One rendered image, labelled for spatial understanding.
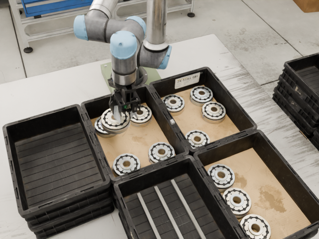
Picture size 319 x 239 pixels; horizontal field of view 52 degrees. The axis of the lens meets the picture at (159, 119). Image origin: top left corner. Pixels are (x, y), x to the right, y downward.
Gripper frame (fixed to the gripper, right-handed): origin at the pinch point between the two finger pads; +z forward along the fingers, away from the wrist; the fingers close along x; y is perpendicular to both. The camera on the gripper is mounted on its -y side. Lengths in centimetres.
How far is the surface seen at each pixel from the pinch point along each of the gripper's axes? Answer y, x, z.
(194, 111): -5.0, 34.7, 15.8
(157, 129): -2.2, 15.3, 16.4
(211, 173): 27.0, 23.8, 13.1
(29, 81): -68, -29, 30
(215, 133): 9.5, 36.7, 15.8
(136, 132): -3.9, 6.7, 16.7
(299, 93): -18, 119, 46
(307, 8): -147, 260, 85
